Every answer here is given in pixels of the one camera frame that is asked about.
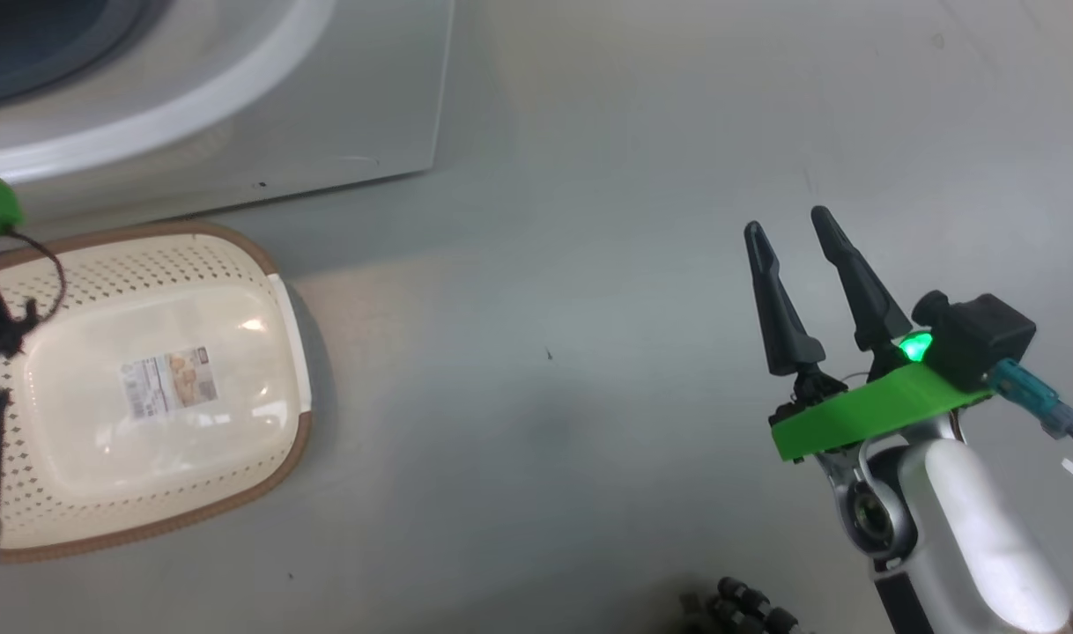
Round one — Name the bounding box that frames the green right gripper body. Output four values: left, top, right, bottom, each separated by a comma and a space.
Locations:
770, 330, 995, 463

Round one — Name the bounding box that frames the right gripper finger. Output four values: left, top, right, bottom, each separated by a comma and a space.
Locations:
810, 205, 914, 380
744, 220, 826, 378

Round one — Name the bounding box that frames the white front-load washing machine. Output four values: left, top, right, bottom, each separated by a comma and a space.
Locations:
0, 0, 456, 225

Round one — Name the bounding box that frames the paper label inside basket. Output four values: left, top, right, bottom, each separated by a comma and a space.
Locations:
118, 346, 218, 422

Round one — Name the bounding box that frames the cream perforated laundry basket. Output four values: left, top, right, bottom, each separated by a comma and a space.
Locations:
0, 220, 315, 564

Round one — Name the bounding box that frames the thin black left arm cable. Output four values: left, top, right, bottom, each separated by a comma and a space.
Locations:
0, 231, 67, 358

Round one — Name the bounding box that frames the teal right camera connector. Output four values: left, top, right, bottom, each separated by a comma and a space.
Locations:
986, 358, 1073, 439

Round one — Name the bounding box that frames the black ribbed cable bundle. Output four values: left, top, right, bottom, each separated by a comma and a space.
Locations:
677, 577, 802, 634

